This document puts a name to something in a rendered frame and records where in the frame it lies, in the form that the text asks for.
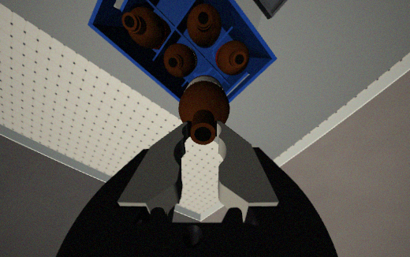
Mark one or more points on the brown glass bottle with white label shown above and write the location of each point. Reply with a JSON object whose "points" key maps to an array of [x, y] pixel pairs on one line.
{"points": [[203, 102]]}

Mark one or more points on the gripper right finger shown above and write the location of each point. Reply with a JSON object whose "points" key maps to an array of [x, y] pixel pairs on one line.
{"points": [[267, 196]]}

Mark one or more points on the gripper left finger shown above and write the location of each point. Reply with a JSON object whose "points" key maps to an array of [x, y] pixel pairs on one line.
{"points": [[151, 179]]}

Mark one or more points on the black rectangular tray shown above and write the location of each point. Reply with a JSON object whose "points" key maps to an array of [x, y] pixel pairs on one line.
{"points": [[273, 5]]}

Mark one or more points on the dark blue crate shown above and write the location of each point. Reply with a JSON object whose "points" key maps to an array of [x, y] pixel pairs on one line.
{"points": [[106, 21]]}

